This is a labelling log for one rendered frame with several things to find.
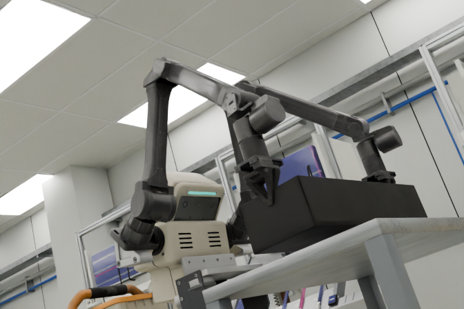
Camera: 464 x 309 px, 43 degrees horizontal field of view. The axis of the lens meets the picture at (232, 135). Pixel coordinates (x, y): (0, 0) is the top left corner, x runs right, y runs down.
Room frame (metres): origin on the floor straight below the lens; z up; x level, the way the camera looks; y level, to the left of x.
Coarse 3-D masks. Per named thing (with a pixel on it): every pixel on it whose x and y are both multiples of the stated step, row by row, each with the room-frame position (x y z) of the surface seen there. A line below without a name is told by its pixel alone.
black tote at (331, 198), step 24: (288, 192) 1.21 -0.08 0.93; (312, 192) 1.22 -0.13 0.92; (336, 192) 1.30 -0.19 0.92; (360, 192) 1.39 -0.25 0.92; (384, 192) 1.49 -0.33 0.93; (408, 192) 1.60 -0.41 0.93; (264, 216) 1.26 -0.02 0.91; (288, 216) 1.22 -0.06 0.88; (312, 216) 1.19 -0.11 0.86; (336, 216) 1.27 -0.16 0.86; (360, 216) 1.35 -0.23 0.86; (384, 216) 1.44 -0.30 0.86; (408, 216) 1.55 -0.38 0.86; (264, 240) 1.27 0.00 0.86; (288, 240) 1.25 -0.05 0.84; (312, 240) 1.34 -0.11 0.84
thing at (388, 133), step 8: (352, 128) 1.66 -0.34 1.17; (360, 128) 1.65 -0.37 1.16; (384, 128) 1.64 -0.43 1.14; (392, 128) 1.64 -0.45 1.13; (352, 136) 1.66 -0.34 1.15; (360, 136) 1.66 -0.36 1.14; (368, 136) 1.66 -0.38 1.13; (376, 136) 1.66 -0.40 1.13; (384, 136) 1.65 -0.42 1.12; (392, 136) 1.63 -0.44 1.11; (384, 144) 1.65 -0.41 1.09; (392, 144) 1.65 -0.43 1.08; (400, 144) 1.65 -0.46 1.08; (384, 152) 1.68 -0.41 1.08
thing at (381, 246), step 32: (384, 224) 1.06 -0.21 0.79; (416, 224) 1.17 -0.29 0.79; (448, 224) 1.30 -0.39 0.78; (288, 256) 1.17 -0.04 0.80; (320, 256) 1.12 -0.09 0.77; (352, 256) 1.23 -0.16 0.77; (384, 256) 1.05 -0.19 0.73; (416, 256) 1.66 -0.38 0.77; (224, 288) 1.27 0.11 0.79; (256, 288) 1.30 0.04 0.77; (288, 288) 1.50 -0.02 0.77; (384, 288) 1.06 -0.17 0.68
